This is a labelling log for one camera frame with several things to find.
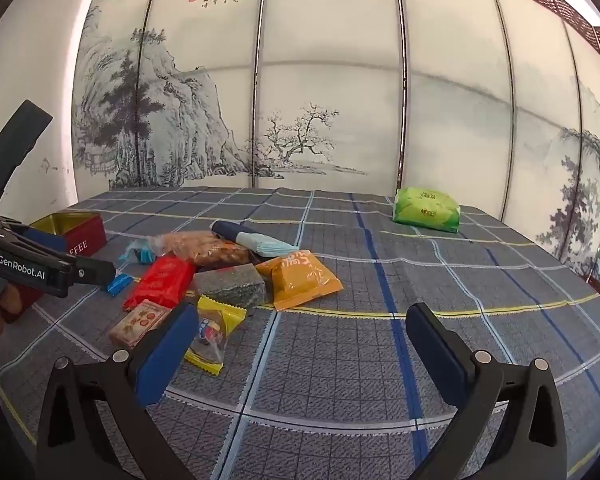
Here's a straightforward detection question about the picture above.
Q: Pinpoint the red snack packet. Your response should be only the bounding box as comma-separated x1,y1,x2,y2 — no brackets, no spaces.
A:
123,255,196,311

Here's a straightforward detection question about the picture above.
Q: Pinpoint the dark sesame block packet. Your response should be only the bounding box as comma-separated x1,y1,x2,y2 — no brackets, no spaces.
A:
194,263,267,310

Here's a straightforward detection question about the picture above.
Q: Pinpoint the blue candy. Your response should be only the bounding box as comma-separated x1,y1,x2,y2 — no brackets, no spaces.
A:
105,273,134,295
119,239,157,264

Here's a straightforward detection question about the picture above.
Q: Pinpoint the yellow candy packet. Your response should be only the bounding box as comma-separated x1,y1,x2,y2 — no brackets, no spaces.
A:
183,295,248,376

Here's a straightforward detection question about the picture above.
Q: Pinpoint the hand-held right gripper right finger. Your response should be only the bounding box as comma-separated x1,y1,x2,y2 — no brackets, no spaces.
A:
405,303,569,480

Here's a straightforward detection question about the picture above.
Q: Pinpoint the landscape painted folding screen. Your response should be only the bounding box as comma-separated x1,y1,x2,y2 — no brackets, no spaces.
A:
70,0,600,286

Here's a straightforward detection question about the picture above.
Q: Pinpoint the navy and pale blue packet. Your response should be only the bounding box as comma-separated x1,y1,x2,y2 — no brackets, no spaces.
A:
210,220,301,261

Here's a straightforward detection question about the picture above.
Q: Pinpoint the red tin box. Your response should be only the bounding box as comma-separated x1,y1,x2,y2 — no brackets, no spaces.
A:
30,212,107,257

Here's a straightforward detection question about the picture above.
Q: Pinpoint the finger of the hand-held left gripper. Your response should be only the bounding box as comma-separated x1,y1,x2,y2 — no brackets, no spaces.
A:
0,214,67,257
71,255,117,287

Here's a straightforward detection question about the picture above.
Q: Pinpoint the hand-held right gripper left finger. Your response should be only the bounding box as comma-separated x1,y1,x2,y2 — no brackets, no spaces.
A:
36,302,200,480

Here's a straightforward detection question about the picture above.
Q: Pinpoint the pink cake packet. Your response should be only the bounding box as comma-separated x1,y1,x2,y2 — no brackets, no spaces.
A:
107,299,174,349

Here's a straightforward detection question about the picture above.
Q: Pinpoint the orange snack packet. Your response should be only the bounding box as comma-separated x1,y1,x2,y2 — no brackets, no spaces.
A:
255,250,344,312

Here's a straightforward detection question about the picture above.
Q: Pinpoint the green snack packet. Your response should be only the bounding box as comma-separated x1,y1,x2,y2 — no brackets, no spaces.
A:
392,187,461,234

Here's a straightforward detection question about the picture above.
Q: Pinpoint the clear packet of peach snacks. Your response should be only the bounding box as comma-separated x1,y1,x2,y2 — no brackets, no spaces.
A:
152,231,216,261

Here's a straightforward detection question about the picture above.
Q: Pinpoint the blue plaid tablecloth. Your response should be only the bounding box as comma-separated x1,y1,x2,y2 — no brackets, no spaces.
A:
0,186,600,480

